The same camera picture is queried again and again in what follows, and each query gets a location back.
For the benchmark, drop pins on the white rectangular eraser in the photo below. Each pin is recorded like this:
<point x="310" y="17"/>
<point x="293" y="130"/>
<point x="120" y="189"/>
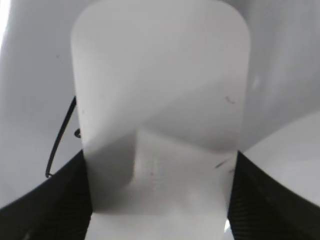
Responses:
<point x="160" y="88"/>

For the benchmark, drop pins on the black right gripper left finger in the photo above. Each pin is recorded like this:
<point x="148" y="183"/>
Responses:
<point x="58" y="209"/>

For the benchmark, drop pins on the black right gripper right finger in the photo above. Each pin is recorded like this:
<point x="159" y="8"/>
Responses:
<point x="260" y="208"/>

